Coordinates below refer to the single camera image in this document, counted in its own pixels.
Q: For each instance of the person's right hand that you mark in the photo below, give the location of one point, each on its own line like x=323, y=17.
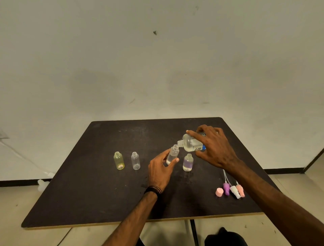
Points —
x=217, y=149

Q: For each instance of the person's left hand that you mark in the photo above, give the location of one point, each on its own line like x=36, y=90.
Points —
x=158, y=174

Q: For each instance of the person's left thumb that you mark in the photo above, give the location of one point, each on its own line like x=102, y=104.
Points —
x=173, y=164

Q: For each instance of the person's right thumb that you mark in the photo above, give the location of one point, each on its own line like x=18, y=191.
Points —
x=201, y=155

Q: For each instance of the small clear plastic bottle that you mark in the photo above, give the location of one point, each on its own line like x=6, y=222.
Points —
x=135, y=161
x=173, y=153

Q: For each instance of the clear water bottle blue label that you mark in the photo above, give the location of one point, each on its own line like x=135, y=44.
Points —
x=188, y=144

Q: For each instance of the person's right forearm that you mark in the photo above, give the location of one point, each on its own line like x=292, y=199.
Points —
x=273, y=205

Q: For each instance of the person's left forearm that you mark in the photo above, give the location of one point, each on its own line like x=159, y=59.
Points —
x=134, y=220

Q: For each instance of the small purple tinted bottle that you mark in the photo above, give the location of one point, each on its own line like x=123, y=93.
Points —
x=188, y=163

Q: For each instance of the black wristband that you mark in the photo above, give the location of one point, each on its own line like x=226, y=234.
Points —
x=153, y=190

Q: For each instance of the pink round bottle cap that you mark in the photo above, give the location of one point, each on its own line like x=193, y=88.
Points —
x=219, y=192

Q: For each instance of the purple spray cap with tube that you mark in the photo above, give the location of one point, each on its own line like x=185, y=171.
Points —
x=226, y=188

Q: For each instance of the white spray cap with tube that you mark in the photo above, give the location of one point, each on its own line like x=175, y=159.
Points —
x=235, y=192

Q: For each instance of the pink spray cap with tube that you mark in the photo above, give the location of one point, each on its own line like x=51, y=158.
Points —
x=240, y=190

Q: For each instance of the small yellow tinted bottle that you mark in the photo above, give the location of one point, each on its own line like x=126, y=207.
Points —
x=119, y=161

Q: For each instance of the black table leg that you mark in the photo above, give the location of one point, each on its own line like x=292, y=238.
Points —
x=194, y=233

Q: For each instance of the person's black shoe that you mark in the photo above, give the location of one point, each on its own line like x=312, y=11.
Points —
x=225, y=238

